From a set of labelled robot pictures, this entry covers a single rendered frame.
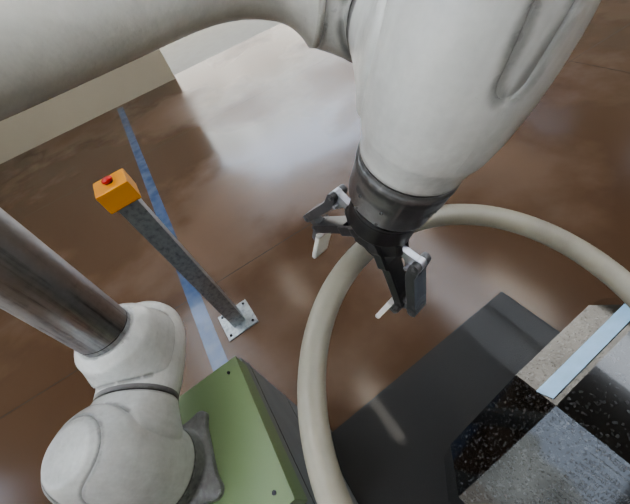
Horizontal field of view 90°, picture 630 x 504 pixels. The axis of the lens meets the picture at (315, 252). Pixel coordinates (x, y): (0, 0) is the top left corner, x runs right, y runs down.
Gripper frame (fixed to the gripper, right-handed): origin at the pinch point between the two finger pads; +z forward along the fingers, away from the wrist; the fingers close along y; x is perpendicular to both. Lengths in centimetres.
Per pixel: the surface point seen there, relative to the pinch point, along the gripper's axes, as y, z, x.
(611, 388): 48, 17, 28
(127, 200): -84, 53, -13
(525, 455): 47, 29, 11
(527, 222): 12.8, -10.5, 19.8
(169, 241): -76, 77, -10
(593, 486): 55, 22, 12
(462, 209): 5.3, -10.6, 14.4
